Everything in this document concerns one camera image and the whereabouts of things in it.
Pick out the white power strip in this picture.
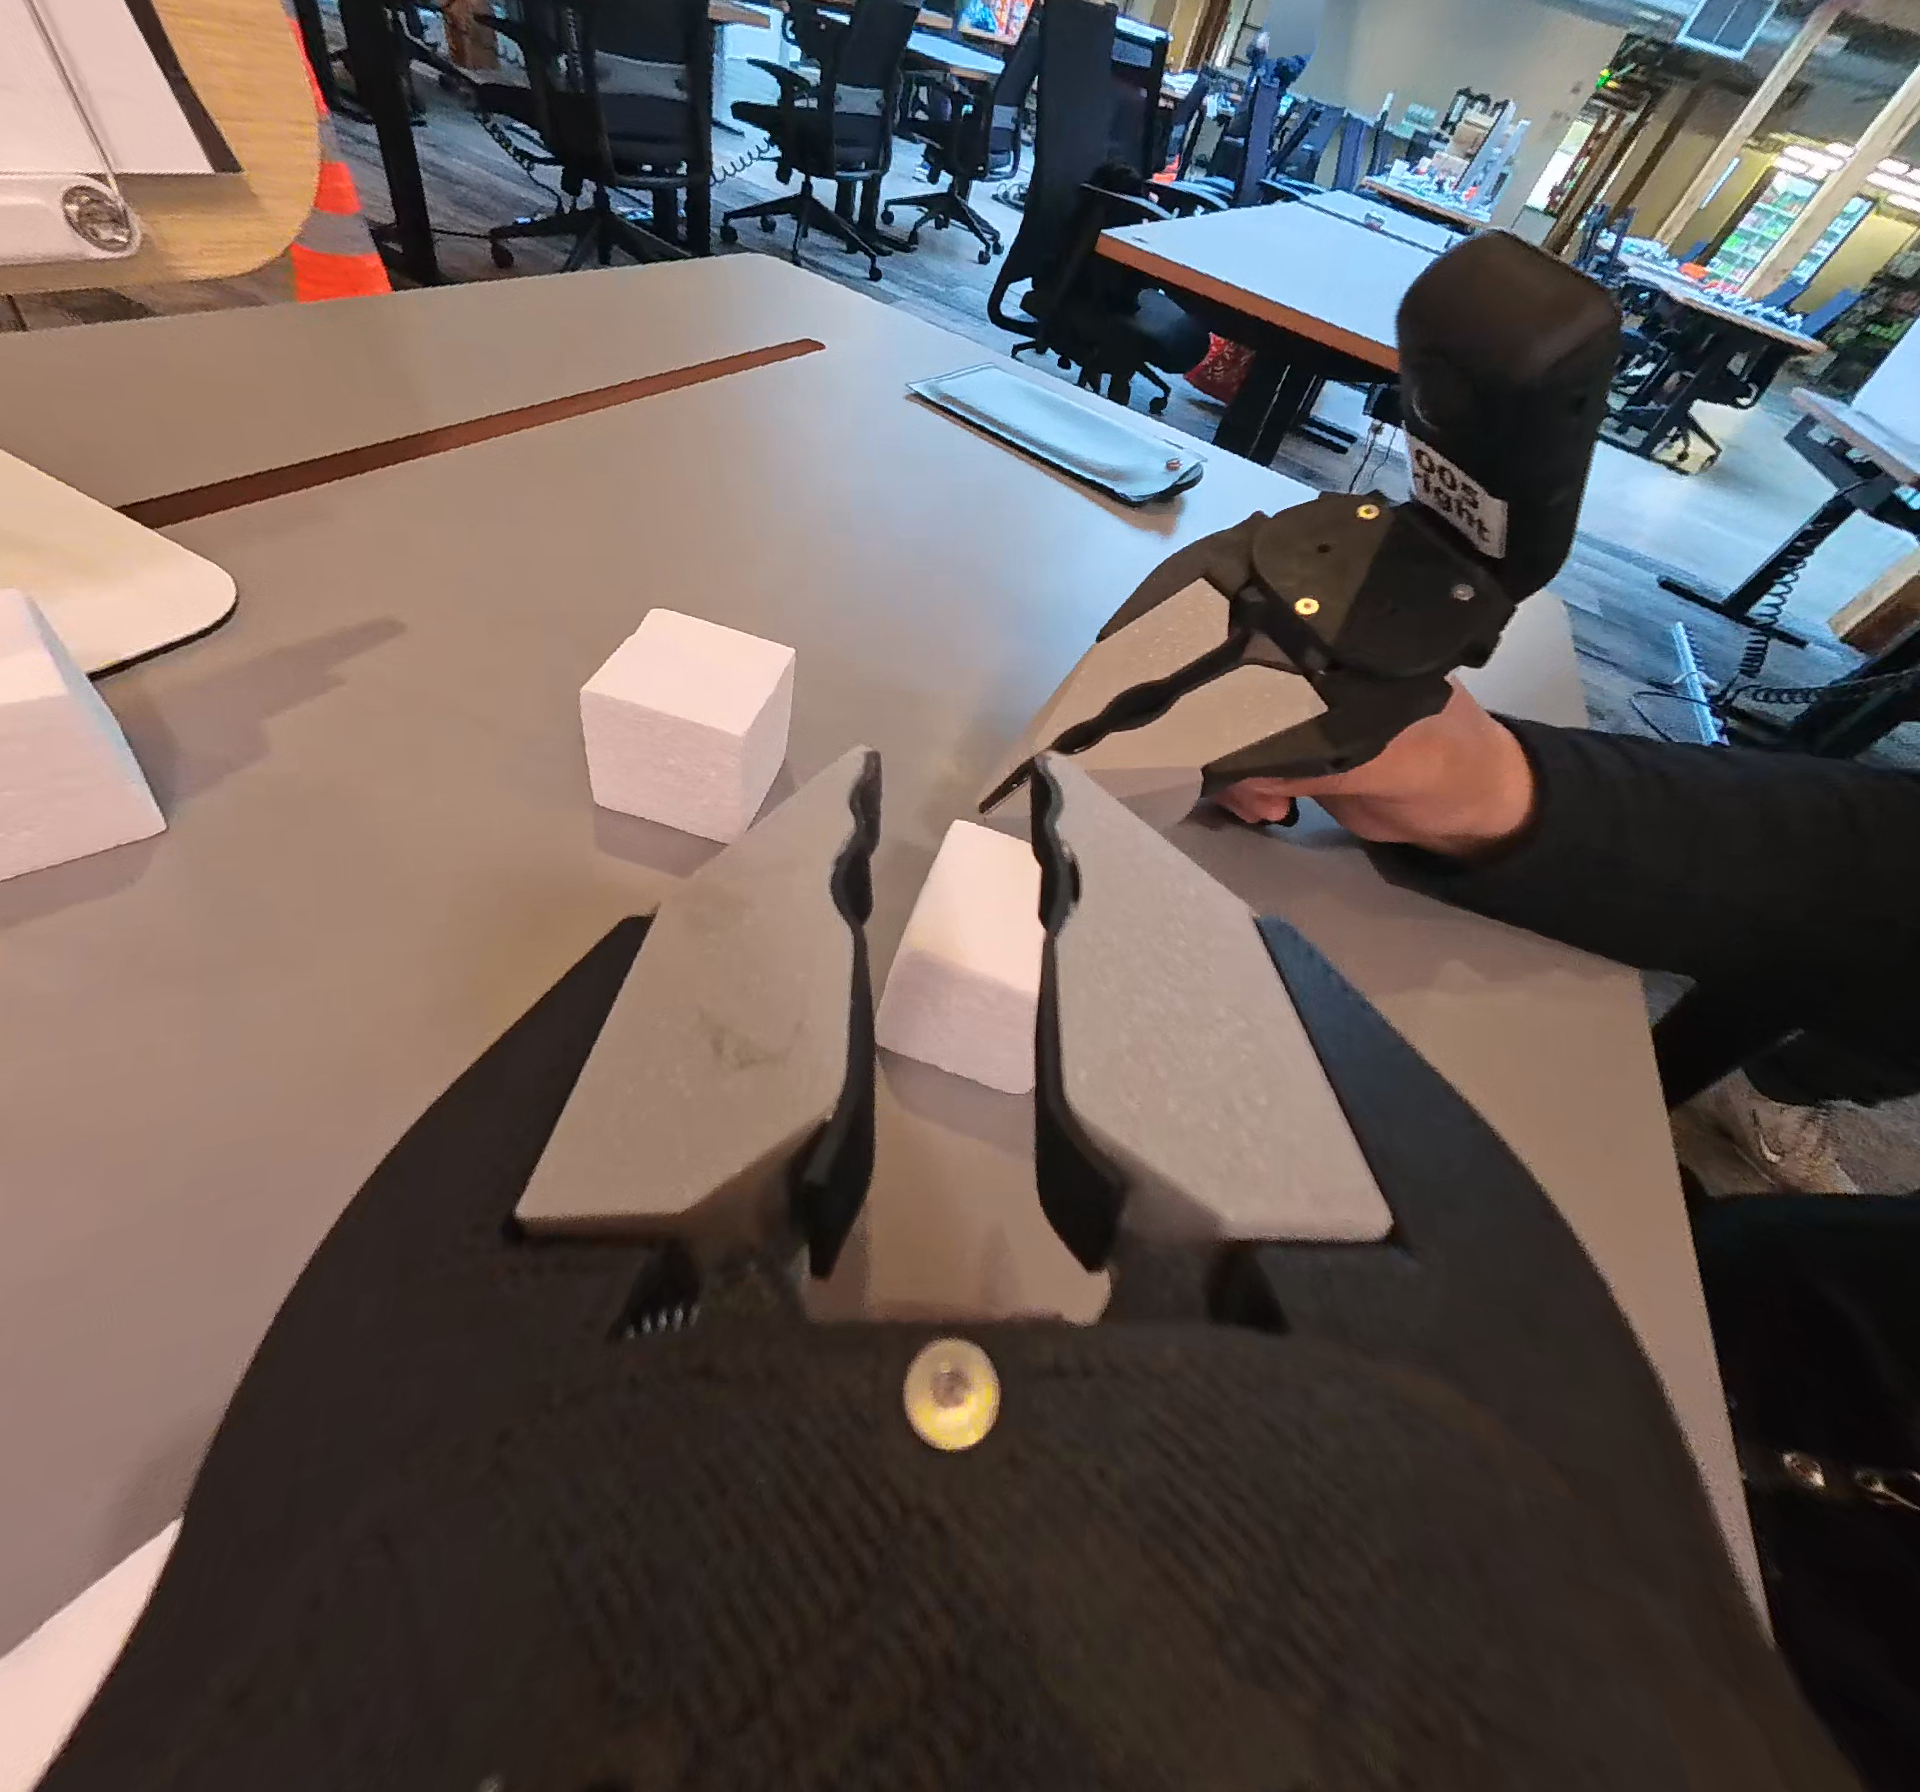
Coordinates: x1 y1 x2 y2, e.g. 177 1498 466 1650
1663 618 1729 747

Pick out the white foam cube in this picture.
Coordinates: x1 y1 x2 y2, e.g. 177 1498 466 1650
0 589 167 883
579 607 797 842
876 819 1053 1096

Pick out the person's right hand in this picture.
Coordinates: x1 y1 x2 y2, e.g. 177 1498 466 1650
1210 679 1538 858

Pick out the black office chair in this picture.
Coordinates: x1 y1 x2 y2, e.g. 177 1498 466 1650
490 0 728 273
885 10 1046 263
984 0 1206 417
723 0 935 283

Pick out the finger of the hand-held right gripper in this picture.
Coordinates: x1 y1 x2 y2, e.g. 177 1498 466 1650
1007 575 1252 773
979 637 1333 819

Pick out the wood-edged display board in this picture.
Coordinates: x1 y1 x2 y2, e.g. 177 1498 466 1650
0 0 326 296

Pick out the grey cable tray lid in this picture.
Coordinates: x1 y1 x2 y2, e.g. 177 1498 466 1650
905 362 1207 512

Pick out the person's dark clothing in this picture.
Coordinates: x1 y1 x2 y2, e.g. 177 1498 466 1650
1650 989 1920 1792

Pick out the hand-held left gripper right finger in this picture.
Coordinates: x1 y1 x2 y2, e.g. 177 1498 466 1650
1028 752 1398 1275

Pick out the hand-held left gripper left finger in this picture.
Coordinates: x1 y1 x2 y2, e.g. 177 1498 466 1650
514 744 887 1280

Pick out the person's right forearm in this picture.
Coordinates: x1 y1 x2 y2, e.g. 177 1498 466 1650
1372 717 1920 1074

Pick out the orange traffic cone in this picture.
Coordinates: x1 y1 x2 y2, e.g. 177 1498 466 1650
286 23 392 304

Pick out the grey-topped office desk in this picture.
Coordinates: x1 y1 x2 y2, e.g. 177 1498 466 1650
1096 195 1491 463
1657 322 1920 657

